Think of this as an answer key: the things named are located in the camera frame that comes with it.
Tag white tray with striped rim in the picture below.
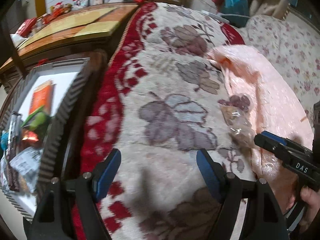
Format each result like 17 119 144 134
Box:
1 58 92 222

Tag pink quilted blanket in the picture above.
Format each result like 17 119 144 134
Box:
207 45 313 212

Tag person's right hand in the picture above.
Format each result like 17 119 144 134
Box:
299 186 320 233

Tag red gold snack packet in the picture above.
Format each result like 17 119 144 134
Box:
22 129 40 144

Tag grey white snack packet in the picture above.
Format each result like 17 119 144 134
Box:
9 147 41 180

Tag orange cracker pack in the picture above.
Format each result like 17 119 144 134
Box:
29 80 54 115

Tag framed photo on table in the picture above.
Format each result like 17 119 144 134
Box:
73 0 89 10

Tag clear bag of red dates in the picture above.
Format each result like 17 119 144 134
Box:
217 94 253 113

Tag black Nescafe coffee stick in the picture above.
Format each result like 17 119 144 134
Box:
7 112 22 161

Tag red toy figurines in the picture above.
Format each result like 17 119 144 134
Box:
42 2 72 24

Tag red cream floral blanket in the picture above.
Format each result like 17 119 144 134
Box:
80 2 254 239

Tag clear bag of walnut snacks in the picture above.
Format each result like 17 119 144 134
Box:
220 106 256 148

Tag dark green snack packet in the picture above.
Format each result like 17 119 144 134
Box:
6 164 20 192

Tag green black matcha packet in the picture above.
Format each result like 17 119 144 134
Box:
22 106 51 135

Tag light blue sachima packet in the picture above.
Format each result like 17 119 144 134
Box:
0 131 8 152

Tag wooden coffee table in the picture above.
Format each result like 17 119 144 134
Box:
1 3 138 77

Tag teal plastic bag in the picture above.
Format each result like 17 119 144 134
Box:
220 0 250 28

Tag floral white bedsheet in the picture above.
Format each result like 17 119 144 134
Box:
238 15 319 120

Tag red gift box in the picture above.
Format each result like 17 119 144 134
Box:
16 17 37 37

